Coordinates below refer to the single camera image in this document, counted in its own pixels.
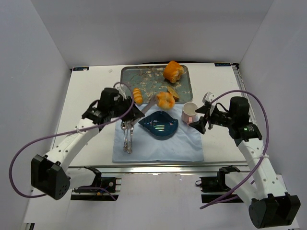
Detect orange knotted bread roll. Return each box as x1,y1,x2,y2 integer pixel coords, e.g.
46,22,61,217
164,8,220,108
157,92,176,110

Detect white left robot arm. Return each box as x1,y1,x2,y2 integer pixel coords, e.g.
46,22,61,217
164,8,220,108
31,88,144,200

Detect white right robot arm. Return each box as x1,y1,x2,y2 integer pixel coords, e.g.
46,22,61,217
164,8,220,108
190,92,301,229

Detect small striped bread roll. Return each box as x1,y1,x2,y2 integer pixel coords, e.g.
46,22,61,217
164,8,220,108
133,88,143,105

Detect small flat bread piece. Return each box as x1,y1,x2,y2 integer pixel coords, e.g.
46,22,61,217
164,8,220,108
167,86,179,101

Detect large orange bread loaf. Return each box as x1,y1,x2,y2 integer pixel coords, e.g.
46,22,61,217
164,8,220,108
163,61,184,83

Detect white and pink mug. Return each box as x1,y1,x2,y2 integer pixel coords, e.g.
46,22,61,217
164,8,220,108
181,102,198,124

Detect silver spoon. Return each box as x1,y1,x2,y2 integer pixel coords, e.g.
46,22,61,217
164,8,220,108
120,121,128,152

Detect silver fork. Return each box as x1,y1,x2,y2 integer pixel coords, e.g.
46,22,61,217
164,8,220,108
127,122,134,154

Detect light blue cloth napkin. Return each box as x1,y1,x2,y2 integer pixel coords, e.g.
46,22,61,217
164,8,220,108
112,104,204,163

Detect blue leaf-shaped plate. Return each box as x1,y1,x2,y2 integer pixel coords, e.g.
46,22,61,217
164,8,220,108
138,111,179,139

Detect floral metal tray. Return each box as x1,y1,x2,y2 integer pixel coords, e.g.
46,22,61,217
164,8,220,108
120,64,193,104

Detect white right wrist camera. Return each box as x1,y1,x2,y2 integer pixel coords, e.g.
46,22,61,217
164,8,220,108
202,92,215,104

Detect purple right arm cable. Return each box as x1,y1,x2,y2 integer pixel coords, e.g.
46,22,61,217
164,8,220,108
199,90,270,210

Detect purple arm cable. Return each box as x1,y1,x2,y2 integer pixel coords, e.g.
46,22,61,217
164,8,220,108
199,90,270,210
9,82,135,198

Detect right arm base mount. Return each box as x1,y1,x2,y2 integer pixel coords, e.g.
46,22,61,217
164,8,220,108
195,165,240,204

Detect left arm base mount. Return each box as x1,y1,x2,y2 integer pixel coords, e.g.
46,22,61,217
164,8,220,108
67,167,122,201

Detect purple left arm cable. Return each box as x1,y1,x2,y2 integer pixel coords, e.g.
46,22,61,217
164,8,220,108
9,82,135,198

